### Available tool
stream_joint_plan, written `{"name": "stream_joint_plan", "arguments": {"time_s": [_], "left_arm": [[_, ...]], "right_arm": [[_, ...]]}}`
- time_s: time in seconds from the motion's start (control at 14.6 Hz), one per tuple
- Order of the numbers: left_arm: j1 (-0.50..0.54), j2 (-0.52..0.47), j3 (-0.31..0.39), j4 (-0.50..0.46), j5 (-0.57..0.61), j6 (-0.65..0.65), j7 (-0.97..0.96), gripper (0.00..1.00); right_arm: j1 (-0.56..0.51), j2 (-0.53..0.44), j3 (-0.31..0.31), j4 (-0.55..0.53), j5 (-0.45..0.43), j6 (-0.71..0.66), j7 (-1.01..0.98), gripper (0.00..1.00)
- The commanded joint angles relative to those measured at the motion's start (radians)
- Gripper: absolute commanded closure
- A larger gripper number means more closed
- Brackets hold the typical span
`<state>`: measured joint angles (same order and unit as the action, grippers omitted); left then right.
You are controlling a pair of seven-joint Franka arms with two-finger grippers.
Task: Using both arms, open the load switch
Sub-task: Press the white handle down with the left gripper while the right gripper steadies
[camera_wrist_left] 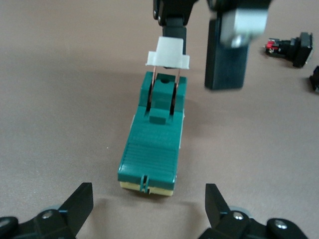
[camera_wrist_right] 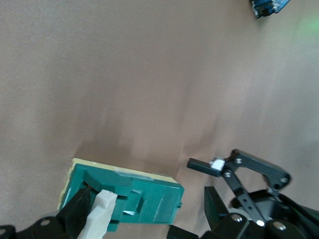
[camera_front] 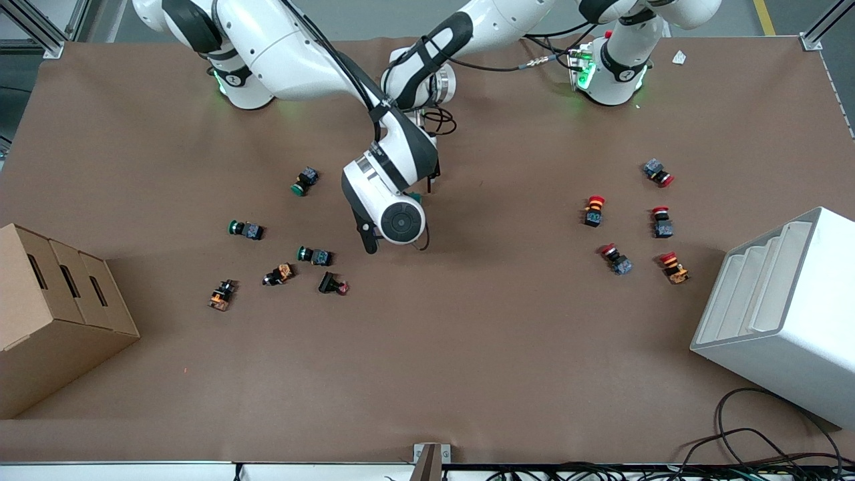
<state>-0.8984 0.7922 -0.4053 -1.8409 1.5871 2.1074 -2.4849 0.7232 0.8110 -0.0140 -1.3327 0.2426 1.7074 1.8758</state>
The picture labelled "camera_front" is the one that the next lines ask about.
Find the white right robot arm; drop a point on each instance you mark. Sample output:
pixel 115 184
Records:
pixel 280 53

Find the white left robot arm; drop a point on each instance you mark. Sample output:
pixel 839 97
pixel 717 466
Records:
pixel 614 73

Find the square push button red contacts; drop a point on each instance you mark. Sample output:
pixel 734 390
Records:
pixel 330 283

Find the brown table cover sheet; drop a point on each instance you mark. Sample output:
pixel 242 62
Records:
pixel 467 347

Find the red emergency button orange block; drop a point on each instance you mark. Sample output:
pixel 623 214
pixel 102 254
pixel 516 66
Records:
pixel 674 268
pixel 594 211

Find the red emergency button blue block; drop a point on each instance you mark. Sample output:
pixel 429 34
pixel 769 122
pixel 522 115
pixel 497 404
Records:
pixel 656 172
pixel 616 260
pixel 662 224

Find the small white paper scrap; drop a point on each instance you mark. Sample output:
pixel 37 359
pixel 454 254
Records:
pixel 679 57

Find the brown cardboard slotted box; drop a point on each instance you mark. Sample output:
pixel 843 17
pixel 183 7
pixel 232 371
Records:
pixel 60 334

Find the white stepped storage bin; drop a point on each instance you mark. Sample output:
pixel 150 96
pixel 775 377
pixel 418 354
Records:
pixel 788 334

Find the green mushroom push button switch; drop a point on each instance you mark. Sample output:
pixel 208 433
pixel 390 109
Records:
pixel 247 230
pixel 305 181
pixel 315 256

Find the black selector switch orange block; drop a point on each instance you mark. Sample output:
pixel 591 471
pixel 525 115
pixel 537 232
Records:
pixel 222 294
pixel 279 274

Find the grey metal table bracket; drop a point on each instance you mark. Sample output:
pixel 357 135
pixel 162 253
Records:
pixel 429 462

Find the aluminium frame profile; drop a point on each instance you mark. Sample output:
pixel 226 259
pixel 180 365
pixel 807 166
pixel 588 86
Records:
pixel 821 30
pixel 40 33

